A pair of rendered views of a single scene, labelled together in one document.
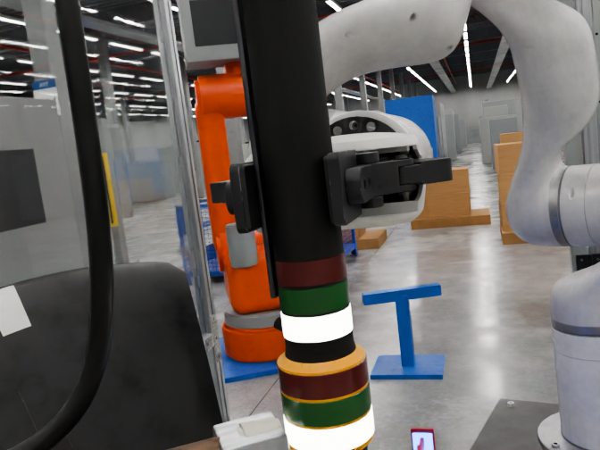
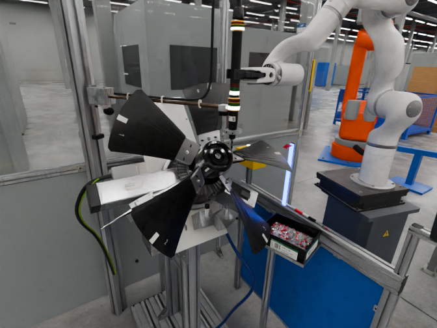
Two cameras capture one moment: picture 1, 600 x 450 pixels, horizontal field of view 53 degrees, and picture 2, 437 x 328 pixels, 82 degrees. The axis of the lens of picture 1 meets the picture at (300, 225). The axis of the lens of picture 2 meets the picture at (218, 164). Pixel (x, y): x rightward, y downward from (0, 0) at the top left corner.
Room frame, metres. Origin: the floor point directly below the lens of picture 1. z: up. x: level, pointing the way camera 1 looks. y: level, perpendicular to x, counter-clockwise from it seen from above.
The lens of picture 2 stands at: (-0.47, -0.55, 1.52)
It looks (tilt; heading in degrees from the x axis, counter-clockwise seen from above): 22 degrees down; 39
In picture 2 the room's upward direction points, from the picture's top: 2 degrees clockwise
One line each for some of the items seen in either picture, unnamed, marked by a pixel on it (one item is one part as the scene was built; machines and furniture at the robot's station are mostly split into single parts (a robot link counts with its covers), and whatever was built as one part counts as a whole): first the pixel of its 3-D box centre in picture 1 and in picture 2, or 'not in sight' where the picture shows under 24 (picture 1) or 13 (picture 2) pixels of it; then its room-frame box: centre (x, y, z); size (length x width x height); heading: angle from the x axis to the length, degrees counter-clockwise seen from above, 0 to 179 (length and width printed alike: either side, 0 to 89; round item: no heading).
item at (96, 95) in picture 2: not in sight; (100, 95); (0.09, 0.59, 1.37); 0.10 x 0.07 x 0.09; 108
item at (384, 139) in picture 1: (345, 174); (258, 74); (0.38, -0.03, 1.49); 0.11 x 0.10 x 0.07; 163
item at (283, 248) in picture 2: not in sight; (288, 236); (0.41, -0.22, 0.85); 0.22 x 0.17 x 0.07; 89
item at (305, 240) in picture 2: not in sight; (288, 238); (0.41, -0.23, 0.83); 0.19 x 0.14 x 0.04; 89
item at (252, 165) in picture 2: not in sight; (250, 157); (0.71, 0.17, 1.02); 0.16 x 0.10 x 0.11; 73
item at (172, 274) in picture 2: not in sight; (171, 246); (0.25, 0.36, 0.58); 0.09 x 0.05 x 1.15; 163
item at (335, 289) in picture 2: not in sight; (290, 279); (0.59, -0.20, 0.45); 0.82 x 0.02 x 0.66; 73
